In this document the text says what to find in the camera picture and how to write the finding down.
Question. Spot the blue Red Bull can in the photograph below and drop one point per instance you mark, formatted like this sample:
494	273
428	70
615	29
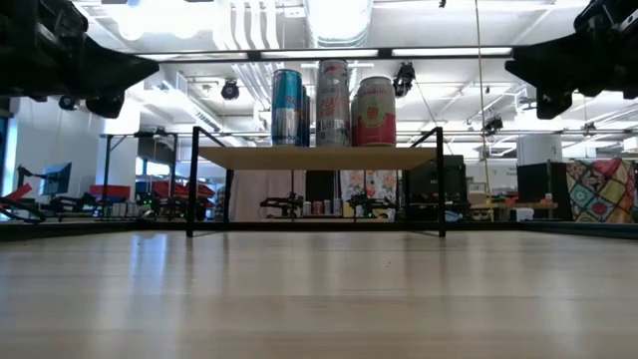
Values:
286	109

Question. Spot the black hanging camera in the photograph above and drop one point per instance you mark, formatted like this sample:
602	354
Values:
230	90
492	124
403	80
67	102

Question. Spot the small red background can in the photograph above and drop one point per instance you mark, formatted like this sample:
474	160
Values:
318	208

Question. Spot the wooden shelf black metal legs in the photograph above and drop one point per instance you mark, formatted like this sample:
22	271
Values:
319	158

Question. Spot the red bin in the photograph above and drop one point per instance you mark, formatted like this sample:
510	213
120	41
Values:
172	189
109	191

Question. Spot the wooden background table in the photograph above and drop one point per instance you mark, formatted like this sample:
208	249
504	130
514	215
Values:
513	205

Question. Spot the red object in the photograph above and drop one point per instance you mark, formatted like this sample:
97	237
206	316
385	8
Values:
15	193

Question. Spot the white cloth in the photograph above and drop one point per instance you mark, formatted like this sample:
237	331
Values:
259	192

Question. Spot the floral cloth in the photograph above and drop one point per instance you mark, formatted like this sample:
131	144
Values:
369	184

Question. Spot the small silver background can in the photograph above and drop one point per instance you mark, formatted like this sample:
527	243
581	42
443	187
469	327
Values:
307	208
328	207

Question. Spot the black monitor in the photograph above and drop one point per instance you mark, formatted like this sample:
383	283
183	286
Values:
541	182

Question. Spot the black background table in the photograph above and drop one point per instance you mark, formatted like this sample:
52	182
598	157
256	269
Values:
139	134

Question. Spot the black cabinet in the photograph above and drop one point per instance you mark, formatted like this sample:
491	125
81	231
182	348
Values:
451	184

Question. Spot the colourful patchwork quilt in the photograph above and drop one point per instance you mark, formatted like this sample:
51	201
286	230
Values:
603	192

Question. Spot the white Celsius can black lid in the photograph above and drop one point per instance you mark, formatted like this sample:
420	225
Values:
333	105

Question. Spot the small background robot arm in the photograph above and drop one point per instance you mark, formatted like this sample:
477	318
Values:
281	203
369	203

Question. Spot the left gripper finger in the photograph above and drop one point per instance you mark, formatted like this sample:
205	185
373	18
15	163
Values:
105	106
109	72

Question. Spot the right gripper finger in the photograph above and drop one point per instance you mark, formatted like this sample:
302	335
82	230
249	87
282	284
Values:
553	105
548	70

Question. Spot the white box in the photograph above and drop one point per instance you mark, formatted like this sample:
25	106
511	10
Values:
539	148

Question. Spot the computer monitor on arm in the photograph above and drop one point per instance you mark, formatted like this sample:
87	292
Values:
56	178

